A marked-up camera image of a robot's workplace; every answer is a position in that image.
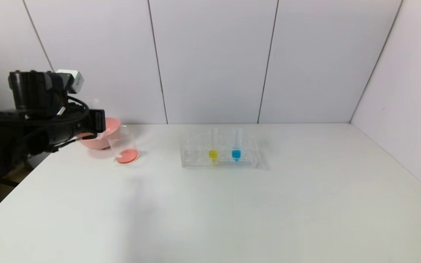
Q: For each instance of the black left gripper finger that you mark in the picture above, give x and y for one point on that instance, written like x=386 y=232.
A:
x=104 y=134

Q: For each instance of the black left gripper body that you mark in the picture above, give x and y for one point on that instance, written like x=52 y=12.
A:
x=98 y=121

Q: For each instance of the test tube with blue pigment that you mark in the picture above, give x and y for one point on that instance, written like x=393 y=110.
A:
x=236 y=154

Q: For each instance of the clear plastic test tube rack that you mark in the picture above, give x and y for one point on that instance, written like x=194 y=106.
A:
x=196 y=153

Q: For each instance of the test tube with yellow pigment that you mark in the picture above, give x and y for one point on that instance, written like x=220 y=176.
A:
x=213 y=154

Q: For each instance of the pink plastic bowl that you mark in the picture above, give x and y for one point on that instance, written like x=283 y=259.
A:
x=104 y=143

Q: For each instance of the clear glass beaker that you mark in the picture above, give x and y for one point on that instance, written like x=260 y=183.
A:
x=126 y=155

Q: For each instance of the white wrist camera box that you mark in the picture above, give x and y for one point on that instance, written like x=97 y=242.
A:
x=72 y=81

